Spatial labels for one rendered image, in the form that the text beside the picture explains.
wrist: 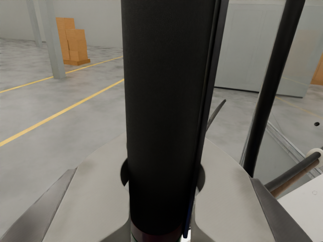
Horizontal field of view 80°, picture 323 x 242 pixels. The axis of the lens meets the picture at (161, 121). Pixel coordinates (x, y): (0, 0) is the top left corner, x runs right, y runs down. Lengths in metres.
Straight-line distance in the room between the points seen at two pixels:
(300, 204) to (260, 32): 5.19
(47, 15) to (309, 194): 6.14
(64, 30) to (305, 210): 8.29
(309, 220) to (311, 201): 0.04
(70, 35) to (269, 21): 6.34
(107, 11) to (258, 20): 10.23
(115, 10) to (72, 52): 6.14
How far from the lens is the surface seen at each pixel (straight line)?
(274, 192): 0.29
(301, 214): 0.55
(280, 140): 1.33
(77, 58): 8.31
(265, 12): 5.60
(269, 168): 1.46
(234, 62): 5.60
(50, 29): 6.23
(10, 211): 2.35
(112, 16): 13.93
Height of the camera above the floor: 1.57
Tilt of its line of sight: 27 degrees down
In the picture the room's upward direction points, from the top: 3 degrees clockwise
